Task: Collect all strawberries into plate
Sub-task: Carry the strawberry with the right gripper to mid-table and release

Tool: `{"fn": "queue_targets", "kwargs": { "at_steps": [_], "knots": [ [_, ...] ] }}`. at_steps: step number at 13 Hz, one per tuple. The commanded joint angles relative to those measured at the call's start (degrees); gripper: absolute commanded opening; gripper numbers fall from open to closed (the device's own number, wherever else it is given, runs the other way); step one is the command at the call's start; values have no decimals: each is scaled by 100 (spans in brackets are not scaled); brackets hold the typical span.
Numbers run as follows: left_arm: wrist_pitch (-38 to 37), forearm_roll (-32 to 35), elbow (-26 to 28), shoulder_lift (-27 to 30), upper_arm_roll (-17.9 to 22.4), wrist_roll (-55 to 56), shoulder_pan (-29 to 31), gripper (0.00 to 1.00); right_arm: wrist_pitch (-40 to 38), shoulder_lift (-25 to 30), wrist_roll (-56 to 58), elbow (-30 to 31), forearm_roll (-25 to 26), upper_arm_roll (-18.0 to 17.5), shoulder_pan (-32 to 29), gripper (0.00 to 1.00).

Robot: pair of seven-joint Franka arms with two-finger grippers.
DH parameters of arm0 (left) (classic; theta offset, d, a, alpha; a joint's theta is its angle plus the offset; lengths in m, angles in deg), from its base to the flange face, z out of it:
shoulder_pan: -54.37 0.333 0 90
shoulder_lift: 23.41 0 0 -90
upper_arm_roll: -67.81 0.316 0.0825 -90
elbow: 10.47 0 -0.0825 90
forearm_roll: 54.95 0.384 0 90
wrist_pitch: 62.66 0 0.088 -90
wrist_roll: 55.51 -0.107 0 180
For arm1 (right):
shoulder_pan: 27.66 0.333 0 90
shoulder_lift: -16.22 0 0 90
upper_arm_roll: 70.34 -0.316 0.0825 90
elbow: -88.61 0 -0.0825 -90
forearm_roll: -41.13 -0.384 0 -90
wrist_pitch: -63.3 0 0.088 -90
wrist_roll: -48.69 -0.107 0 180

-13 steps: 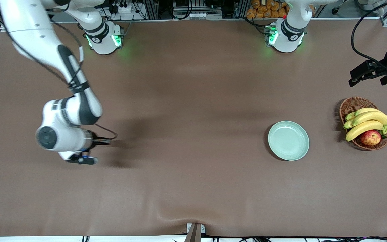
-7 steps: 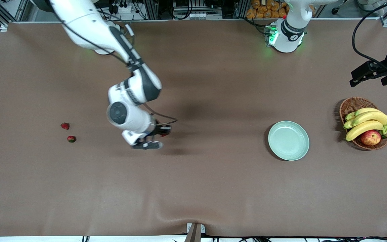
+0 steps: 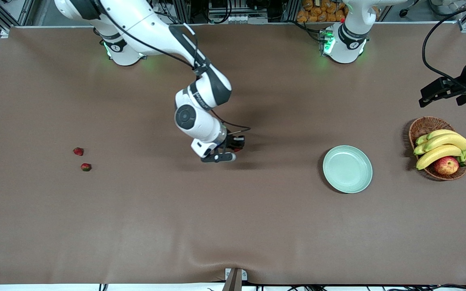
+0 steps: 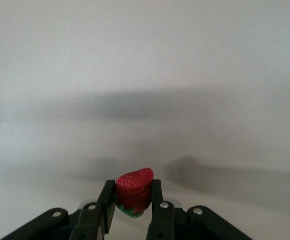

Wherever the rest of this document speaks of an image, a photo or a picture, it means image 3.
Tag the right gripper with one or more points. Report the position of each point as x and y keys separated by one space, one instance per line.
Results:
x=231 y=142

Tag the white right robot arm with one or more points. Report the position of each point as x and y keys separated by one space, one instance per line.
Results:
x=144 y=24

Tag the light green plate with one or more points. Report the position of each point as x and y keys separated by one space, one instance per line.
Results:
x=347 y=169

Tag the brown wicker basket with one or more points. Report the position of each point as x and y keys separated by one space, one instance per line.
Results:
x=423 y=127

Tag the yellow green banana bunch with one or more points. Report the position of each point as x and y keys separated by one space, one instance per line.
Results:
x=445 y=141

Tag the red apple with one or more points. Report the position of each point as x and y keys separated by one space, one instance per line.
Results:
x=446 y=165

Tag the brown table cloth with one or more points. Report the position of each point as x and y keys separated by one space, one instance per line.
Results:
x=217 y=222

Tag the black chair caster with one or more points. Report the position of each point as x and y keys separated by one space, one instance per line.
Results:
x=403 y=13

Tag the long white power strip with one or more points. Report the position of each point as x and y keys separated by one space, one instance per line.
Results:
x=245 y=19

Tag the bag of orange buns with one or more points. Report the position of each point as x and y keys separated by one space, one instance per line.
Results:
x=318 y=12

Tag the metal bracket with brown bar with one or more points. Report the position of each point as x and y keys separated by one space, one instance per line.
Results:
x=236 y=279

